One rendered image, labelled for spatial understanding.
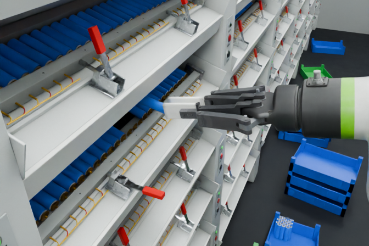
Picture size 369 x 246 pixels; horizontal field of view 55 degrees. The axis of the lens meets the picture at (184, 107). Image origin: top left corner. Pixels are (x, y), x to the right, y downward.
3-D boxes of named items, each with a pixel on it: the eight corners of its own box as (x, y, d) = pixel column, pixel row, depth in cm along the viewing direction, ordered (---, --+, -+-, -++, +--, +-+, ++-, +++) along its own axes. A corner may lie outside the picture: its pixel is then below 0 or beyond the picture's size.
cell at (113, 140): (90, 127, 67) (118, 144, 66) (84, 132, 65) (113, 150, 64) (91, 120, 66) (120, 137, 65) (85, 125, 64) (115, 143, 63)
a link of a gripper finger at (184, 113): (209, 115, 61) (203, 124, 59) (182, 115, 63) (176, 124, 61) (207, 107, 61) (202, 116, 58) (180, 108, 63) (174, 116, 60)
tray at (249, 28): (270, 24, 149) (286, -6, 141) (224, 85, 101) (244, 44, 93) (228, 4, 152) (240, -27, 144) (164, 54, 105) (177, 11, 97)
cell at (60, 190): (33, 174, 56) (67, 195, 55) (24, 182, 54) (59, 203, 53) (34, 167, 54) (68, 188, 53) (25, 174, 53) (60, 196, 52)
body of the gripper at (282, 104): (302, 75, 58) (246, 77, 61) (296, 99, 51) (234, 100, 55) (305, 115, 61) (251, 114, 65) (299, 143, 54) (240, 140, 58)
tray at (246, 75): (265, 66, 159) (279, 39, 150) (221, 139, 111) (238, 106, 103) (225, 45, 162) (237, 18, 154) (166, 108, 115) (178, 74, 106)
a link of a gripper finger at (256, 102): (264, 119, 59) (263, 123, 58) (200, 121, 63) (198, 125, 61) (262, 98, 57) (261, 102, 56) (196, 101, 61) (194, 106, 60)
